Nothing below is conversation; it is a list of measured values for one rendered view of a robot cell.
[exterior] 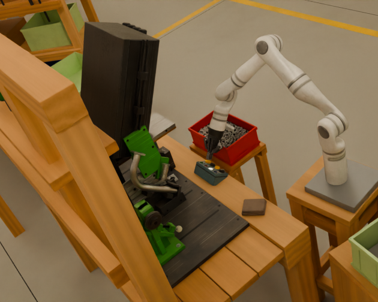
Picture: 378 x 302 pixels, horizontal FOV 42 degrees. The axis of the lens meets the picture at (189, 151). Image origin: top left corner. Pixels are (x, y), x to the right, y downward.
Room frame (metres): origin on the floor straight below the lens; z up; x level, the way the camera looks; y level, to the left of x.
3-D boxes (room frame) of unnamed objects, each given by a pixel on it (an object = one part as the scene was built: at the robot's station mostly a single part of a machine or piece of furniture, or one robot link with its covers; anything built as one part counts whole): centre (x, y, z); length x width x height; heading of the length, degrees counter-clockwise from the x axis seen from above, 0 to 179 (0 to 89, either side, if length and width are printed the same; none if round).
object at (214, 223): (1.80, 0.29, 0.89); 1.10 x 0.42 x 0.02; 26
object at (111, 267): (1.64, 0.62, 1.23); 1.30 x 0.05 x 0.09; 26
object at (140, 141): (1.76, 0.20, 1.17); 0.13 x 0.12 x 0.20; 26
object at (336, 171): (1.49, -0.57, 0.97); 0.09 x 0.09 x 0.17; 39
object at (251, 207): (1.46, -0.18, 0.91); 0.10 x 0.08 x 0.03; 64
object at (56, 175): (1.69, 0.52, 1.52); 0.90 x 0.25 x 0.04; 26
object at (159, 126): (1.91, 0.23, 1.11); 0.39 x 0.16 x 0.03; 116
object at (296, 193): (1.49, -0.57, 0.83); 0.32 x 0.32 x 0.04; 32
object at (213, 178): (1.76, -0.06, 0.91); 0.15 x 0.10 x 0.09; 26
